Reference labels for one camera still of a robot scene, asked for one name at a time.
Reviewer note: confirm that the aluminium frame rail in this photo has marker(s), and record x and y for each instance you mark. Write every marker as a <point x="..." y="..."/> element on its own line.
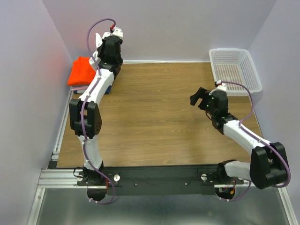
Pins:
<point x="56" y="179"/>

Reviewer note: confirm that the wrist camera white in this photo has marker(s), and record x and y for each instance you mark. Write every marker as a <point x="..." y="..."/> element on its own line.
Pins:
<point x="116" y="31"/>
<point x="219" y="85"/>

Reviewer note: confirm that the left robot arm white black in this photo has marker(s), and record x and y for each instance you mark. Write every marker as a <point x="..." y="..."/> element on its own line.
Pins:
<point x="85" y="118"/>

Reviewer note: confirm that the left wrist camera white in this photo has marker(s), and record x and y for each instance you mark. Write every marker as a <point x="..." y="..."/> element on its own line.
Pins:
<point x="116" y="31"/>

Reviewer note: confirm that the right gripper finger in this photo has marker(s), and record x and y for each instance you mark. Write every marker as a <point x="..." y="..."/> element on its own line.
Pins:
<point x="204" y="105"/>
<point x="200" y="94"/>

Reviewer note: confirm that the blue white folded t shirt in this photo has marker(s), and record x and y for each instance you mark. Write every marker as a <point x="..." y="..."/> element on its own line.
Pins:
<point x="79" y="92"/>

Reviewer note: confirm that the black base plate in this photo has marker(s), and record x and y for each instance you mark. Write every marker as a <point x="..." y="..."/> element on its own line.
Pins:
<point x="105" y="194"/>

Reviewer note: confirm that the orange folded t shirt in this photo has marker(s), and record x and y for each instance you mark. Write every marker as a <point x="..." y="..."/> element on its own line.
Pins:
<point x="82" y="73"/>

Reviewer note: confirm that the left side aluminium rail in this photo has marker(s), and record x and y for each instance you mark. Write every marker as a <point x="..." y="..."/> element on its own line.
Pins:
<point x="58" y="142"/>

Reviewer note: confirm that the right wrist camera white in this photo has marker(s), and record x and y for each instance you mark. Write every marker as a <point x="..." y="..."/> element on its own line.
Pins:
<point x="219" y="85"/>

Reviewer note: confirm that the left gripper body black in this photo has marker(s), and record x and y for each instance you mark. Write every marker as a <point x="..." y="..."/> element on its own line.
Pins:
<point x="101" y="51"/>

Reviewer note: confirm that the white plastic basket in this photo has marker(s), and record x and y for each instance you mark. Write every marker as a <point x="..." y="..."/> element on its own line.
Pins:
<point x="235" y="65"/>

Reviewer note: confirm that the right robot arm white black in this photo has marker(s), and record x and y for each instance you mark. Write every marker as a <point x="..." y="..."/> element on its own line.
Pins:
<point x="268" y="165"/>

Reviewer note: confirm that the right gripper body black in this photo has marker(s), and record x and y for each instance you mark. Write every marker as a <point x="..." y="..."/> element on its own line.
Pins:
<point x="211" y="110"/>

